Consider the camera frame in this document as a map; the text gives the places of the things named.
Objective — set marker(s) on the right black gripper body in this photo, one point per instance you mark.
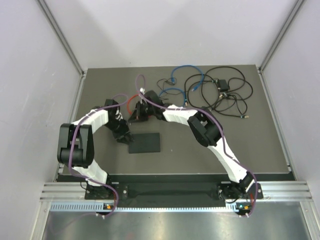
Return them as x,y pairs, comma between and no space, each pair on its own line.
144,111

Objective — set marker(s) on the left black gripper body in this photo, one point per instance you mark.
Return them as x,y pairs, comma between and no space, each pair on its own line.
120,129

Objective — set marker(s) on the black network switch box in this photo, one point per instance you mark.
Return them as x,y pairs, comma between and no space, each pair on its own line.
145,143

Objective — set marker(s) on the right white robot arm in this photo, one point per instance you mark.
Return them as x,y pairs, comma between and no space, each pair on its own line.
205,127

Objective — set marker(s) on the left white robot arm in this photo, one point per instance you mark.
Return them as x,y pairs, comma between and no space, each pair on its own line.
76,148

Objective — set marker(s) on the black power adapter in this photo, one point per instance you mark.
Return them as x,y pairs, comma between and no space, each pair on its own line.
222,85

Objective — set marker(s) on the dark grey table mat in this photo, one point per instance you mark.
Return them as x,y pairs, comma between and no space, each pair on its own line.
254,140

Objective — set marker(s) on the grey slotted cable duct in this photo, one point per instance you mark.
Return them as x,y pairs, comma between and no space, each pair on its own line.
104,208

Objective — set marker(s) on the aluminium profile rail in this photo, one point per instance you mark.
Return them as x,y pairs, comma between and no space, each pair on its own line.
272,191

